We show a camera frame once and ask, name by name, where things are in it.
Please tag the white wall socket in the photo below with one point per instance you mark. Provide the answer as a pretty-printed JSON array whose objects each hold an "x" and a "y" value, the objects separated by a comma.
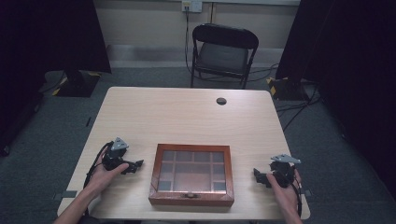
[{"x": 192, "y": 5}]

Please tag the black curtain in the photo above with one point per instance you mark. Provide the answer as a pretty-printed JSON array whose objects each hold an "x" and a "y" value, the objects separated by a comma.
[
  {"x": 46, "y": 34},
  {"x": 351, "y": 62}
]

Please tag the wooden box with glass lid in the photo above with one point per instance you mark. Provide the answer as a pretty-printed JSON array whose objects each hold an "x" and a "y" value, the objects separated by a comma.
[{"x": 191, "y": 174}]

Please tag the black stand base striped tape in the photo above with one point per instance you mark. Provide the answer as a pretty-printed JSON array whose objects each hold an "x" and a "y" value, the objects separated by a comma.
[
  {"x": 77, "y": 85},
  {"x": 288, "y": 88}
]

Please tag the person's right hand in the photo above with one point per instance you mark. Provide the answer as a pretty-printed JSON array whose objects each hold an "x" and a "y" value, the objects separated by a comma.
[{"x": 288, "y": 196}]

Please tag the black folding chair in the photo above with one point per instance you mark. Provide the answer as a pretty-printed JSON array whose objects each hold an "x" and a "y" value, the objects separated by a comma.
[{"x": 222, "y": 56}]

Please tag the person's left hand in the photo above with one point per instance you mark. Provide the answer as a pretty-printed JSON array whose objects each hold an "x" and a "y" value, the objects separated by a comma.
[{"x": 101, "y": 180}]

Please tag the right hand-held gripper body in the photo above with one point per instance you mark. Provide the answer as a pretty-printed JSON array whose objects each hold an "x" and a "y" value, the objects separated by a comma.
[{"x": 285, "y": 172}]

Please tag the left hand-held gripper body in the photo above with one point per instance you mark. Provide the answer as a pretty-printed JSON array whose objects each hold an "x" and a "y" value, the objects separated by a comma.
[{"x": 114, "y": 157}]

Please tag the round black table grommet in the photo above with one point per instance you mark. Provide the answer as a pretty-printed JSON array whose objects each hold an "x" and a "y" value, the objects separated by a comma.
[{"x": 221, "y": 101}]

